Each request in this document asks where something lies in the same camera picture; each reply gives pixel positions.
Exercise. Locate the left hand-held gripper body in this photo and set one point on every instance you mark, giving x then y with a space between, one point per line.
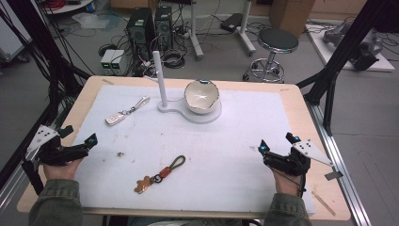
53 154

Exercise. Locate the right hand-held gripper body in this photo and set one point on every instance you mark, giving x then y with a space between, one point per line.
288 164

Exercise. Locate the white key stand with pole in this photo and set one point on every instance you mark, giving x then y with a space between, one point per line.
161 84

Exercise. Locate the person's left hand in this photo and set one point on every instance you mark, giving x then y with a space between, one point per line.
61 172

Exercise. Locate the person's right hand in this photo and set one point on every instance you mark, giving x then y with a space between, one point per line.
287 185

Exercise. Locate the grey tape piece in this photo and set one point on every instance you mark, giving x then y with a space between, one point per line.
333 175

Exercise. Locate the thin wooden stick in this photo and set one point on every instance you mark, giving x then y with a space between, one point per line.
323 203

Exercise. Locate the white table mat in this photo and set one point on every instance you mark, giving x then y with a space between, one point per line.
204 157

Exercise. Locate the white power supply box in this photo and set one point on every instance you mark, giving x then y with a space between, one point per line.
106 61
119 61

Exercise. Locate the white eggshell-shaped bowl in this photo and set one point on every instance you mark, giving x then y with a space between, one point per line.
200 95

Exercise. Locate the white platform board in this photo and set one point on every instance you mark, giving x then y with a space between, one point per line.
332 58

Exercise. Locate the black round stool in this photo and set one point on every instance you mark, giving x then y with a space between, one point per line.
277 40

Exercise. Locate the clear plastic sheet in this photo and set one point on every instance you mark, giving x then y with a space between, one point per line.
94 20

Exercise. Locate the grey machine on platform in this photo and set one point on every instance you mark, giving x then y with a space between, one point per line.
365 50

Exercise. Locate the white stand leg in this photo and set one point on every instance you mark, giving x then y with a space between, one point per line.
195 34
246 31

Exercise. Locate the cardboard box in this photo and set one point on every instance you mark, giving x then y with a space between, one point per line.
291 15

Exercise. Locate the large black computer tower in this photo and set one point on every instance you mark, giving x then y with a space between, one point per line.
139 29

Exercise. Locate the flat black device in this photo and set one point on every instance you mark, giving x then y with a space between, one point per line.
231 22

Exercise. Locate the slim black computer tower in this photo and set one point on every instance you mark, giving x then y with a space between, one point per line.
163 26

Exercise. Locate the aluminium rail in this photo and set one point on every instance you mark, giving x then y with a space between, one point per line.
345 169
12 185

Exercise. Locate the black metal frame post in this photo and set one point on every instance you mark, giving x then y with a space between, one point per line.
37 44
342 53

